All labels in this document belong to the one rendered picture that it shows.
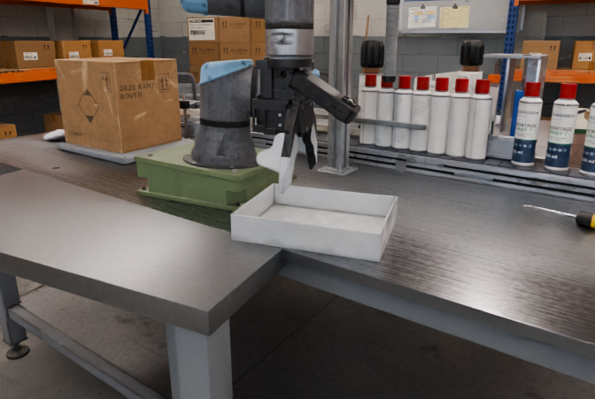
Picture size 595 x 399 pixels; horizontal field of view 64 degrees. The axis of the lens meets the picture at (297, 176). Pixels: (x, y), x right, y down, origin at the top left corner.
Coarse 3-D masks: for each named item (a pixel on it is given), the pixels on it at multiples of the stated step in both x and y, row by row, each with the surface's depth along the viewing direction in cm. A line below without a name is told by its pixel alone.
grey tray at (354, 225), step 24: (264, 192) 98; (288, 192) 102; (312, 192) 100; (336, 192) 98; (240, 216) 85; (264, 216) 97; (288, 216) 97; (312, 216) 97; (336, 216) 97; (360, 216) 97; (384, 216) 96; (240, 240) 86; (264, 240) 84; (288, 240) 83; (312, 240) 81; (336, 240) 80; (360, 240) 78; (384, 240) 82
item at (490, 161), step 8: (192, 120) 182; (320, 136) 152; (352, 144) 141; (360, 144) 141; (400, 152) 132; (408, 152) 131; (416, 152) 131; (424, 152) 131; (456, 160) 123; (464, 160) 123; (472, 160) 123; (488, 160) 123; (496, 160) 123; (504, 160) 123; (512, 168) 116; (520, 168) 115; (528, 168) 115; (536, 168) 115; (568, 168) 115; (568, 176) 109; (576, 176) 108; (584, 176) 108
